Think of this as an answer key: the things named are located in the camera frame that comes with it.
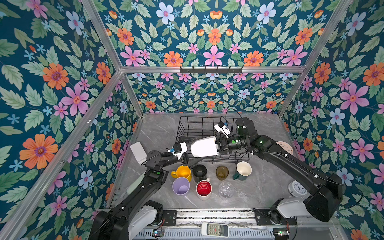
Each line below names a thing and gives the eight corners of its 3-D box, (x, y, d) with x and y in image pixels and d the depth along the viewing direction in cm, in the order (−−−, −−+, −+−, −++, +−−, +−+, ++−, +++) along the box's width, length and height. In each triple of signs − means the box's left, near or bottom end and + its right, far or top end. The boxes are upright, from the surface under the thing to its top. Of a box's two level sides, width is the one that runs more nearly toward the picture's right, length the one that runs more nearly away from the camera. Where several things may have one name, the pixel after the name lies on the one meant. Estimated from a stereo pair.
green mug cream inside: (231, 182, 86) (234, 175, 78) (230, 168, 92) (232, 161, 84) (248, 182, 86) (253, 175, 78) (246, 168, 92) (250, 161, 84)
